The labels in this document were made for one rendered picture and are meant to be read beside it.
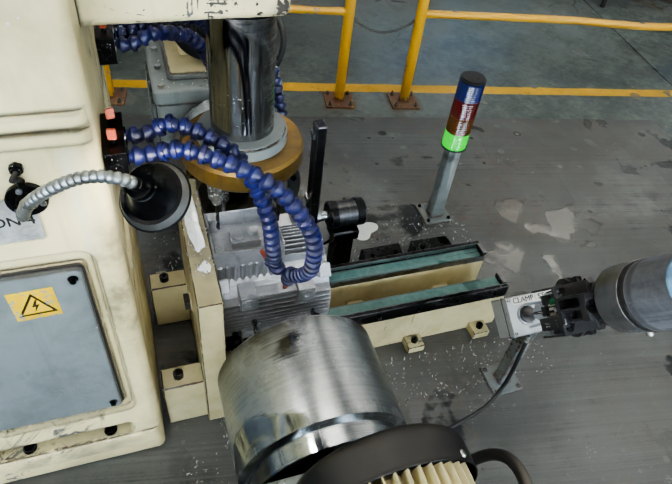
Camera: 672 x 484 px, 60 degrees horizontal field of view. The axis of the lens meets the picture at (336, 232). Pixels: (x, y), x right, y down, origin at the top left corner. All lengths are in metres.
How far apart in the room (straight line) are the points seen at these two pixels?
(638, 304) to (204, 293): 0.59
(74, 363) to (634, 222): 1.49
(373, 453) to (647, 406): 0.97
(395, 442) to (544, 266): 1.10
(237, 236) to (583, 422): 0.79
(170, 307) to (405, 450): 0.82
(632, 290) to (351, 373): 0.37
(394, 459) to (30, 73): 0.46
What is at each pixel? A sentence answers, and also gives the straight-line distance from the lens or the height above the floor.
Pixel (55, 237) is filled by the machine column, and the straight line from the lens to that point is 0.72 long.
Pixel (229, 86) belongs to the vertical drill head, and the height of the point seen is 1.44.
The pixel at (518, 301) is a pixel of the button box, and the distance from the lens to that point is 1.07.
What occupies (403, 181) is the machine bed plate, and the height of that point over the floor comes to 0.80.
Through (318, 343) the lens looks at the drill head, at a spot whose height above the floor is 1.16.
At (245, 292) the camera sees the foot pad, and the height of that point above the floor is 1.07.
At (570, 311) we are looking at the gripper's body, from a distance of 0.88.
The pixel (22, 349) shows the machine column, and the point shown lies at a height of 1.17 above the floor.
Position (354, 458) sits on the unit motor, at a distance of 0.53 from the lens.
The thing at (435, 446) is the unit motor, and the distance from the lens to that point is 0.55.
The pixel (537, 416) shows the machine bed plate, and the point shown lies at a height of 0.80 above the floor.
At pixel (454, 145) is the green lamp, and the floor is 1.05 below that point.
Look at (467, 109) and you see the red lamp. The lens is 1.38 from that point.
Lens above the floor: 1.84
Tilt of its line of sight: 44 degrees down
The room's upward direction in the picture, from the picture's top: 8 degrees clockwise
